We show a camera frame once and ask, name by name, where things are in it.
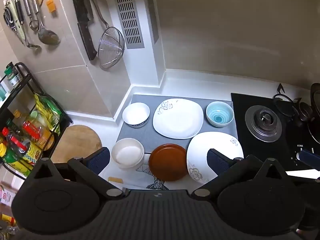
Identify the cream ribbed bowl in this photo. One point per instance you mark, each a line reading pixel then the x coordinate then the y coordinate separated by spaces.
pixel 127 153

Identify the white red carton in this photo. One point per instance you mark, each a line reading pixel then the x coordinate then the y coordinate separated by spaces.
pixel 7 195

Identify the green cap spice bottle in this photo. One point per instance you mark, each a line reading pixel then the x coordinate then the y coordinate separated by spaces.
pixel 11 76

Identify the yellow green snack packets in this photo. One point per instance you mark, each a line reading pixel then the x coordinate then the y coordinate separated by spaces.
pixel 47 112

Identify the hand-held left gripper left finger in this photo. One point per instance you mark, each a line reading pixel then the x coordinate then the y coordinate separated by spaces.
pixel 98 158

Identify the steel ladle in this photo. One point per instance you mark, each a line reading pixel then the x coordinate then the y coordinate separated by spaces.
pixel 48 37

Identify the grey dish mat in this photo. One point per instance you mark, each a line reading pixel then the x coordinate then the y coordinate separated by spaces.
pixel 146 137

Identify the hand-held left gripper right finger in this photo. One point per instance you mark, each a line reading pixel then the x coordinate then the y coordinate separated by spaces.
pixel 217 160

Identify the brown round plate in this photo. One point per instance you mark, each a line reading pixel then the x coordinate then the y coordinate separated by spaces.
pixel 168 162

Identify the stove control knob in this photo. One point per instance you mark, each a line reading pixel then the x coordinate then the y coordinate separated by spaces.
pixel 298 156

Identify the blue spiral bowl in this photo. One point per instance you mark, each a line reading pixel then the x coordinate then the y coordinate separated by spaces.
pixel 220 114

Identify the cooking oil bottle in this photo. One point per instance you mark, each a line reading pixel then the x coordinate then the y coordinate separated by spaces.
pixel 19 117

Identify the yellow seasoning box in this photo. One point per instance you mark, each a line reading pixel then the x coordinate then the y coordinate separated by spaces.
pixel 33 153

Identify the white vent grille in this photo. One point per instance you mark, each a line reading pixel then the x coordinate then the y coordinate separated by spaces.
pixel 127 15

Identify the steel stove burner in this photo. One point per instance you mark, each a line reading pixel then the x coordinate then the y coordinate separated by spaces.
pixel 263 123

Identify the large white floral square plate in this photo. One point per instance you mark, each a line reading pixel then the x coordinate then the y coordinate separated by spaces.
pixel 178 118

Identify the yellow cap green bottle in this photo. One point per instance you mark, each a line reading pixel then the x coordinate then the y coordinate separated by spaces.
pixel 8 156

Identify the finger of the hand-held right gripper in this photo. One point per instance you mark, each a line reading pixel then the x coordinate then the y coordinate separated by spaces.
pixel 310 156

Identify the black pan support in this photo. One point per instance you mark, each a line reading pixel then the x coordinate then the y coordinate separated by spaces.
pixel 286 100

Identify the red label jar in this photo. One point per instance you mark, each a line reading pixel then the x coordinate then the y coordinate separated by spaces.
pixel 37 131

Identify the round wooden cutting board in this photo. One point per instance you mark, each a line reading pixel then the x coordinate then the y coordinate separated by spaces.
pixel 77 142

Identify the black gas stove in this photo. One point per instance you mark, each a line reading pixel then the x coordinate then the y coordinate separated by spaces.
pixel 241 110

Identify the red cap sauce bottle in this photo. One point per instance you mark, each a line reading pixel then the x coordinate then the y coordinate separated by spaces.
pixel 13 141

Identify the dark cleaver knife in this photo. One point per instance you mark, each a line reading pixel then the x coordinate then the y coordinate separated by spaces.
pixel 83 17

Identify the white bowl with blue band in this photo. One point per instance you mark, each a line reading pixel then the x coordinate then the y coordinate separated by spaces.
pixel 136 113

